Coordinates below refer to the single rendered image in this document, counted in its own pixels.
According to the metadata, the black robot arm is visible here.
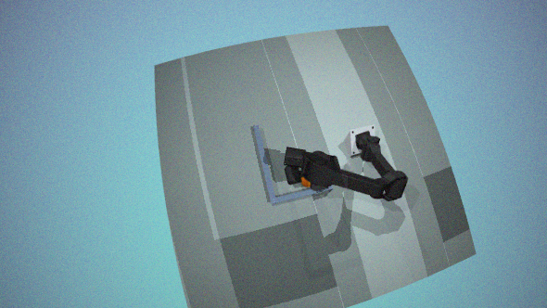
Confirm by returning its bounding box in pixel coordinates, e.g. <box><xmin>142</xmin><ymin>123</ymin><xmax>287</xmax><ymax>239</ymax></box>
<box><xmin>284</xmin><ymin>130</ymin><xmax>408</xmax><ymax>201</ymax></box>

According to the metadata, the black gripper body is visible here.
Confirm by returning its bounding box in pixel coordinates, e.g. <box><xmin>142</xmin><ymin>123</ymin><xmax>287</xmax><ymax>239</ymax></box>
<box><xmin>285</xmin><ymin>156</ymin><xmax>340</xmax><ymax>185</ymax></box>

